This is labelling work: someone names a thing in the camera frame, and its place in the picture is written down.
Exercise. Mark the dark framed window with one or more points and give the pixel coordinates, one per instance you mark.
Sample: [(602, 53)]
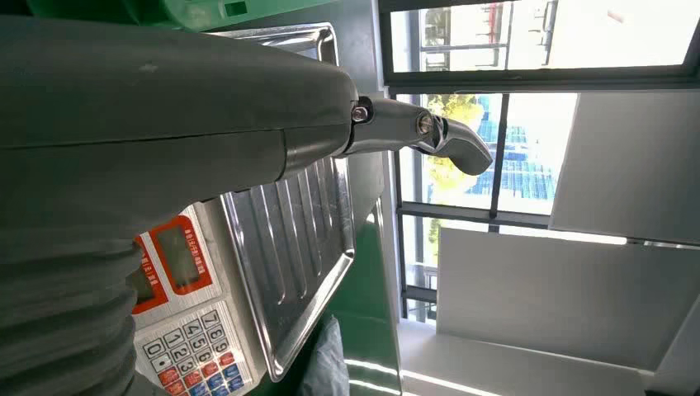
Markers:
[(498, 164)]

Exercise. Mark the green plastic crate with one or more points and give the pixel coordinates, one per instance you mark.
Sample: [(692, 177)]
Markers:
[(191, 11)]

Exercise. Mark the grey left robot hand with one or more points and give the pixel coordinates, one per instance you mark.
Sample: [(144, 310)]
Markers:
[(164, 109)]

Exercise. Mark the grey parcel bag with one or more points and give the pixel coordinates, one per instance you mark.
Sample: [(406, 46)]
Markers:
[(328, 366)]

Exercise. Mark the white scale with steel tray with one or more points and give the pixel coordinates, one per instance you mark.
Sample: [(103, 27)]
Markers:
[(284, 246)]

